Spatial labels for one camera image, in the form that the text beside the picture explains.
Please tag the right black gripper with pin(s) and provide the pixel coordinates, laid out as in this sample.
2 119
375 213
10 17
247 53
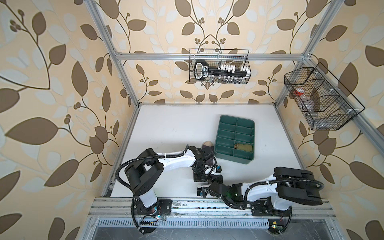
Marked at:
214 180

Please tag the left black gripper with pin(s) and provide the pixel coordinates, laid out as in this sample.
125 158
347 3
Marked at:
199 178

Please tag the purple striped sock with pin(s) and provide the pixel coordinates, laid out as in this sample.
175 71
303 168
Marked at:
208 146

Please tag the green plastic divided tray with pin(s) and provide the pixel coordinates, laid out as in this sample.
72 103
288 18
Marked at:
232 130

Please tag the green striped sock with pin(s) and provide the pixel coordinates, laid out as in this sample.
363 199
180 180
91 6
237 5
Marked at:
244 147

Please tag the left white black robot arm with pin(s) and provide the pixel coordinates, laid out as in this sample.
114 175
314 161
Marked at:
139 175

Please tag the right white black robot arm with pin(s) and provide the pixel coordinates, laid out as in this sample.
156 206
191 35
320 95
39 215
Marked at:
273 196

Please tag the black socket set holder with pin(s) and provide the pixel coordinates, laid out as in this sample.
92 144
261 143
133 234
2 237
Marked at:
203 70

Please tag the red capped clear container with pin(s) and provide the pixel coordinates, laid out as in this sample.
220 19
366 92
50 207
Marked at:
299 93

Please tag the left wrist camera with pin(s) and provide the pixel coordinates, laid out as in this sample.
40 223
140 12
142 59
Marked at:
217 169

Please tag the back black wire basket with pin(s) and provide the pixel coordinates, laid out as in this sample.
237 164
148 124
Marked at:
235 57

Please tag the black wire basket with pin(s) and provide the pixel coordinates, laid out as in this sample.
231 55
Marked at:
330 105
235 57

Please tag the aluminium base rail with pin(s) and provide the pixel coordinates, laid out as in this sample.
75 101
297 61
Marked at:
206 209

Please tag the right black wire basket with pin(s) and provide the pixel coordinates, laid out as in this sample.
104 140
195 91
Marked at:
330 105

